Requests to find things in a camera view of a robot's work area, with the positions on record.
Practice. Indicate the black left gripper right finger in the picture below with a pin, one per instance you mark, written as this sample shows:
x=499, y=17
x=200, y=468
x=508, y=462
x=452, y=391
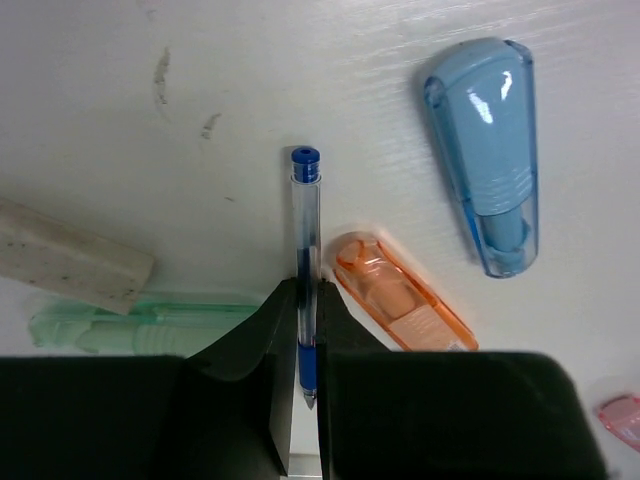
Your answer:
x=386, y=414

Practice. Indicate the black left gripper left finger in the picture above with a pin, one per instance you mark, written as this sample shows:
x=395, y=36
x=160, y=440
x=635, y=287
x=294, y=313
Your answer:
x=224, y=413

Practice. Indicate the green highlighter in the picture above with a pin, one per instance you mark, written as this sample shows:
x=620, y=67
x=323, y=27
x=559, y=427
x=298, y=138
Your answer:
x=160, y=324

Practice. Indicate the grey white eraser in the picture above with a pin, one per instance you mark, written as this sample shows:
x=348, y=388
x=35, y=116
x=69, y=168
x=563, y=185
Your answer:
x=42, y=252

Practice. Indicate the blue highlighter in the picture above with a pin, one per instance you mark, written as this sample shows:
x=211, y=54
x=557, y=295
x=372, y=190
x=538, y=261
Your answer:
x=481, y=104

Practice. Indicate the purple highlighter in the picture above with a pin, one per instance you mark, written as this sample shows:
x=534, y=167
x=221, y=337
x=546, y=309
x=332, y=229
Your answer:
x=620, y=416

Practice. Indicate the blue gel pen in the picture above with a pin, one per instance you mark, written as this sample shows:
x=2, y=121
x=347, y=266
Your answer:
x=305, y=185

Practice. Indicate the orange translucent highlighter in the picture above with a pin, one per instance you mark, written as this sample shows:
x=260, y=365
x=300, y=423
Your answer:
x=396, y=297

